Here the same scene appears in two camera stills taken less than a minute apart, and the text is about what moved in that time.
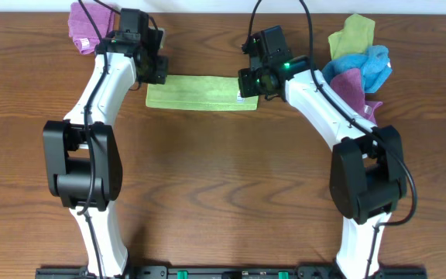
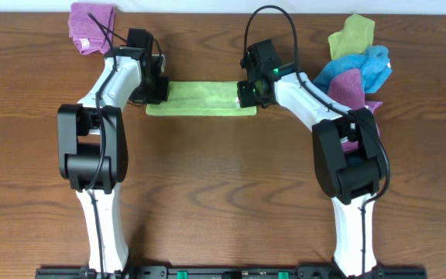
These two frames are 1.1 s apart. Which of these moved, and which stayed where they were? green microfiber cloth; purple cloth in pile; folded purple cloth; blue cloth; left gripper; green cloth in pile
Moved: green microfiber cloth; left gripper
Stayed: purple cloth in pile; green cloth in pile; folded purple cloth; blue cloth
